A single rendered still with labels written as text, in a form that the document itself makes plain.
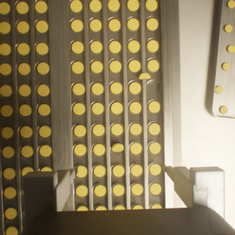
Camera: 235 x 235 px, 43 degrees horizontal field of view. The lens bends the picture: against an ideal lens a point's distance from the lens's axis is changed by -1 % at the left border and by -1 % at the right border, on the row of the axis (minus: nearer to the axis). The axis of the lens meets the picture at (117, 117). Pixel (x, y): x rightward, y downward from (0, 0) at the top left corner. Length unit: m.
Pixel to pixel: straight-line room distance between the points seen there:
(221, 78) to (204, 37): 0.06
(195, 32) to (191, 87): 0.08
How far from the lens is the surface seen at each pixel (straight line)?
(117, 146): 0.27
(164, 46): 0.28
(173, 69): 0.29
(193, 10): 0.46
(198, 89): 0.44
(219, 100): 0.45
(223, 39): 0.46
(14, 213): 0.31
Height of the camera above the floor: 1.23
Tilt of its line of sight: 88 degrees down
